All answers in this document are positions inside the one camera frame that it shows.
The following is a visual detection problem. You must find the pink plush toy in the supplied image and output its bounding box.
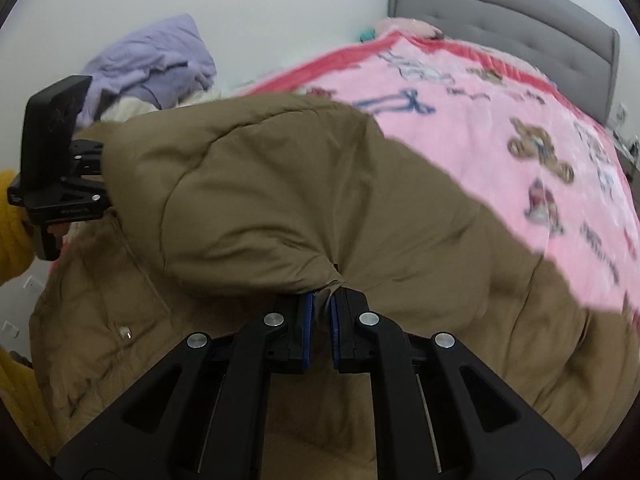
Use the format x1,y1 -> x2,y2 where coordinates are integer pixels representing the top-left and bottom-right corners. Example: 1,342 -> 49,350
373,18 -> 444,40

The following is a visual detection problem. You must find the teal small object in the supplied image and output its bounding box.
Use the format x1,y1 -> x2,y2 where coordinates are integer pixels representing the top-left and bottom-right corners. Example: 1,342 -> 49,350
359,28 -> 376,44

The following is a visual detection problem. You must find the pink cartoon fleece blanket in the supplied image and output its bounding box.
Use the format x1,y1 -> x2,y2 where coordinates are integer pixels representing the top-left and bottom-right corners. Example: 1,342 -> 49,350
252,32 -> 639,320

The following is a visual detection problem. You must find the yellow sleeved forearm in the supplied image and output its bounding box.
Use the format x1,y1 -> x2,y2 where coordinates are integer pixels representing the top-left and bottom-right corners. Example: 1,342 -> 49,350
0,170 -> 35,284

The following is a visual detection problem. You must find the brown padded winter coat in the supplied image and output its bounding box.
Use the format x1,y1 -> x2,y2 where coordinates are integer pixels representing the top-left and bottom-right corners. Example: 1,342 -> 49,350
29,94 -> 639,455

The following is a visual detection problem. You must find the white nightstand with clutter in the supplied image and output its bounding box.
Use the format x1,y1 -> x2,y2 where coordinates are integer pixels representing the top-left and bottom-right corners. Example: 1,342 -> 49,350
606,103 -> 639,184

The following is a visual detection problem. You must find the cream knitted garment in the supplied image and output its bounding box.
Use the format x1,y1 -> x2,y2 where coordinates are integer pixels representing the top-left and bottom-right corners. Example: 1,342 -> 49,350
100,88 -> 222,122

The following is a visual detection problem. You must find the white wall socket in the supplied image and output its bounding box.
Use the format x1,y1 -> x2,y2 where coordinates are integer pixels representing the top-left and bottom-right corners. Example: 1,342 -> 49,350
23,275 -> 44,297

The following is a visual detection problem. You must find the grey upholstered headboard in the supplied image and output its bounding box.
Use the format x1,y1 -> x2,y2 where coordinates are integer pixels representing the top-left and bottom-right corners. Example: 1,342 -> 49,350
388,0 -> 620,125

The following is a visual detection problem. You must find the lavender crumpled garment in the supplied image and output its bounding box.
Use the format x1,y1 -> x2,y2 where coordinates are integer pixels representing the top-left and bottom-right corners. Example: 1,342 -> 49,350
77,14 -> 217,128

